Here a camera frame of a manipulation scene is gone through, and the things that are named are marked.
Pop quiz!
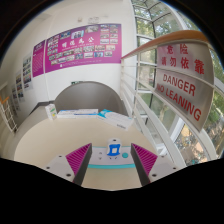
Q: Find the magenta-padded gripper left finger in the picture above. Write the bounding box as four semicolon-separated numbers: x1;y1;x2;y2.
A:
44;143;93;187

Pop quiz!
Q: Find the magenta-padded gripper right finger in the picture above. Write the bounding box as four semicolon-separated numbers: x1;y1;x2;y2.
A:
130;143;181;187

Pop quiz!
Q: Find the flat white blue box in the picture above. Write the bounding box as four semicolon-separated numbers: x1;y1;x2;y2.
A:
56;108;100;120

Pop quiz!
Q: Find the long white blue box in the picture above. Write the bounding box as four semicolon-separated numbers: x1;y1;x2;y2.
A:
96;108;135;131

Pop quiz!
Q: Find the small white green box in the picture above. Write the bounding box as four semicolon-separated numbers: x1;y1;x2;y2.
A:
44;103;58;121

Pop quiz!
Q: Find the grey curved chair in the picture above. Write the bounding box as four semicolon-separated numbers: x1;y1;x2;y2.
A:
54;81;129;118

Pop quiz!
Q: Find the red-lettered danger sign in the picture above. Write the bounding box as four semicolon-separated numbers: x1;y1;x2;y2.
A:
154;41;215;133

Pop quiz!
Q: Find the white stair railing orange handrail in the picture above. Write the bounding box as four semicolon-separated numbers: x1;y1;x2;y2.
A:
0;95;18;134

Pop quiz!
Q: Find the white photo board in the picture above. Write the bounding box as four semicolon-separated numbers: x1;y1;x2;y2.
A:
10;84;19;111
22;53;34;92
14;70;26;103

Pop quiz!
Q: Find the narrow magenta text poster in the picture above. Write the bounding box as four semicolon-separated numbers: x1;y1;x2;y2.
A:
32;39;46;78

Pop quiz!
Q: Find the large magenta photo poster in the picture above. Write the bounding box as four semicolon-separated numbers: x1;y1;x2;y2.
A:
44;23;123;74

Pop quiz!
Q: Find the white railing wooden handrail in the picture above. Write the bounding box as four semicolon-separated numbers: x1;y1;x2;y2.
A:
119;29;224;168

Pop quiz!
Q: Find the white-framed glass window wall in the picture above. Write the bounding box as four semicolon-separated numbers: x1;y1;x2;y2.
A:
129;0;224;168

